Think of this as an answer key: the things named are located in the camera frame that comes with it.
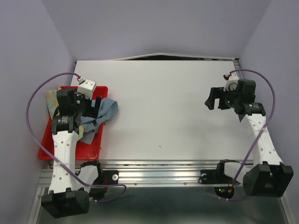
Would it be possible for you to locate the red plastic tray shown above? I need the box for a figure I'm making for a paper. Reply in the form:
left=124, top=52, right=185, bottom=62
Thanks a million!
left=41, top=86, right=108, bottom=161

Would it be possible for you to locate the floral pastel skirt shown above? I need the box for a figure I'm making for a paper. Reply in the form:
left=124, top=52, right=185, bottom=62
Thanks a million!
left=45, top=87, right=61, bottom=119

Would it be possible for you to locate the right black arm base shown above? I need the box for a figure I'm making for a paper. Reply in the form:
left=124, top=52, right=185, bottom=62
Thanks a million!
left=198, top=160, right=241, bottom=201

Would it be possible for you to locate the aluminium frame rail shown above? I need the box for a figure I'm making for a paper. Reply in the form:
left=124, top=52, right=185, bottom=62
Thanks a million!
left=37, top=159, right=285, bottom=187

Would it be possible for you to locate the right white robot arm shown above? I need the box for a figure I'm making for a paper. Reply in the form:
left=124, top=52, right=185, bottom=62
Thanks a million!
left=199, top=79, right=293, bottom=199

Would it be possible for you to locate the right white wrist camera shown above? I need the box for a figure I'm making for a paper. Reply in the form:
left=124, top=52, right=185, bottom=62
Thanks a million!
left=223, top=72, right=239, bottom=91

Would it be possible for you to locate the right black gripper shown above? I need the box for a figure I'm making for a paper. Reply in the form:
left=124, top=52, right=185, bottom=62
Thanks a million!
left=204, top=84, right=241, bottom=110

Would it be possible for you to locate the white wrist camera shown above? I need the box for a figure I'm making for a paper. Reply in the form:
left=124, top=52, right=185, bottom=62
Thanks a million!
left=223, top=72, right=239, bottom=91
left=77, top=79, right=96, bottom=99

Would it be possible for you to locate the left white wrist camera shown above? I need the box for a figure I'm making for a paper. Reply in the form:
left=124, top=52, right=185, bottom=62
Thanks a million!
left=77, top=79, right=96, bottom=99

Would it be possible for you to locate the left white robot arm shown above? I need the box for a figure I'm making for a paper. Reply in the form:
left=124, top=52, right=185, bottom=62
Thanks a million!
left=41, top=87, right=104, bottom=218

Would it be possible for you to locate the blue denim skirt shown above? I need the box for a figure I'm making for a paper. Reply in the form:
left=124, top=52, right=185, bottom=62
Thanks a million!
left=78, top=98, right=119, bottom=145

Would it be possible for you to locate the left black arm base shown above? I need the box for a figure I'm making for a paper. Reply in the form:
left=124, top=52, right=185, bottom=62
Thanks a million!
left=77, top=161, right=119, bottom=201

